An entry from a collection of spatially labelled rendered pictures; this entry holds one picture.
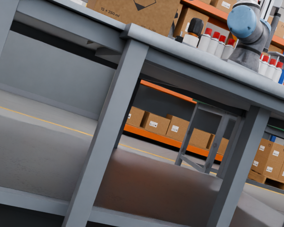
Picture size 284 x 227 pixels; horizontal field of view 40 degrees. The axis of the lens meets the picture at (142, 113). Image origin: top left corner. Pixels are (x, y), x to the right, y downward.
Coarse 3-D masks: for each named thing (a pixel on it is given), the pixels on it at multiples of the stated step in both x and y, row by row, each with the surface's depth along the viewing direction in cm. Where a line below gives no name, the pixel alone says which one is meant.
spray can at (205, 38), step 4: (208, 28) 203; (208, 32) 203; (204, 36) 203; (208, 36) 202; (200, 40) 204; (204, 40) 202; (208, 40) 203; (200, 44) 203; (204, 44) 202; (208, 44) 204; (200, 48) 203; (204, 48) 203
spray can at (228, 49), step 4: (232, 40) 209; (228, 44) 210; (232, 44) 209; (224, 48) 210; (228, 48) 209; (232, 48) 209; (224, 52) 209; (228, 52) 208; (224, 56) 209; (228, 56) 209
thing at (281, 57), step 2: (268, 52) 235; (270, 52) 233; (272, 52) 232; (274, 52) 231; (276, 52) 229; (278, 52) 230; (270, 54) 239; (272, 54) 237; (274, 54) 236; (276, 54) 234; (278, 54) 232; (280, 54) 230; (282, 54) 231; (280, 56) 234; (282, 56) 233; (280, 58) 239; (282, 58) 238
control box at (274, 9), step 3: (276, 0) 198; (279, 0) 198; (282, 0) 197; (276, 3) 198; (279, 3) 197; (273, 6) 198; (276, 6) 198; (279, 6) 197; (273, 9) 203; (276, 9) 201; (270, 12) 209; (273, 12) 207; (276, 12) 206; (273, 15) 212
